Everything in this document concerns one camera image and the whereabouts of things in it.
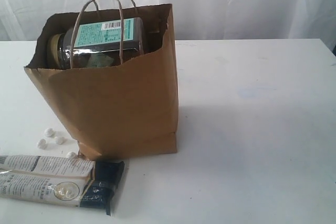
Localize white candy top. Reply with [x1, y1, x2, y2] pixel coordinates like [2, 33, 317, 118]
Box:
[44, 128, 55, 137]

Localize clear jar with yellow lid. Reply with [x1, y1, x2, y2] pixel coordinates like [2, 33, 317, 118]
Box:
[47, 17, 146, 70]

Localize small white candy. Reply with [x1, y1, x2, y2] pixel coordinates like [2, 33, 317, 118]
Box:
[66, 152, 77, 159]

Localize white candy right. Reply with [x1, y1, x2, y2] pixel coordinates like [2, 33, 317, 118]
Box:
[55, 136, 66, 145]

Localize white candy left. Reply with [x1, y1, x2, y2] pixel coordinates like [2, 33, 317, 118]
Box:
[37, 138, 47, 150]

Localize brown paper bag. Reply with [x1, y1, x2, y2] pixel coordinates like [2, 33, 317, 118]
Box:
[24, 4, 179, 160]

